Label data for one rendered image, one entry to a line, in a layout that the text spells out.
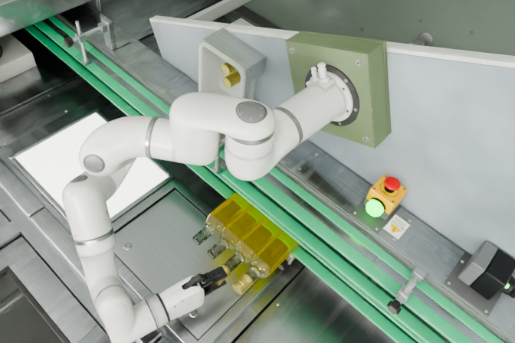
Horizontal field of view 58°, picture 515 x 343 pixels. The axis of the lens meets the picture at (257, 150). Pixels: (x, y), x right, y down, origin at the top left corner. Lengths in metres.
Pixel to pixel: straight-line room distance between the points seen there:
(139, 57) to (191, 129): 0.88
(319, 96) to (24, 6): 1.11
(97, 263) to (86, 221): 0.17
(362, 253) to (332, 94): 0.40
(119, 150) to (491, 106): 0.72
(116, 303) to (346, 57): 0.73
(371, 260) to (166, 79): 0.89
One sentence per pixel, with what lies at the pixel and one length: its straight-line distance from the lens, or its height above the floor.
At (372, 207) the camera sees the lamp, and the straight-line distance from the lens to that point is 1.18.
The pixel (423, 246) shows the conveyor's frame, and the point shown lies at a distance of 1.23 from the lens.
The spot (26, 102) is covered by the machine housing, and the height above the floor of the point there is 1.13.
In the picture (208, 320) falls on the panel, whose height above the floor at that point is 1.23.
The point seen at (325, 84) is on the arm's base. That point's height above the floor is 0.86.
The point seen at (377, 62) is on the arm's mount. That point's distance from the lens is 1.03.
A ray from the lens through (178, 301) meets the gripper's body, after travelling 1.17.
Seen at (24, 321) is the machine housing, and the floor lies 1.56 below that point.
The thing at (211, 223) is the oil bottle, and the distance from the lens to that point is 1.29.
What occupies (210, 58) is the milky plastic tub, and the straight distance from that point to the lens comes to 1.38.
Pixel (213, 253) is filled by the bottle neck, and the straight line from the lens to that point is 1.26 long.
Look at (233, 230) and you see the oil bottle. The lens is 1.28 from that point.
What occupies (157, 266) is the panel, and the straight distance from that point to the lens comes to 1.41.
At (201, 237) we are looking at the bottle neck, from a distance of 1.28.
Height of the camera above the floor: 1.57
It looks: 32 degrees down
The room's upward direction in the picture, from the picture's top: 128 degrees counter-clockwise
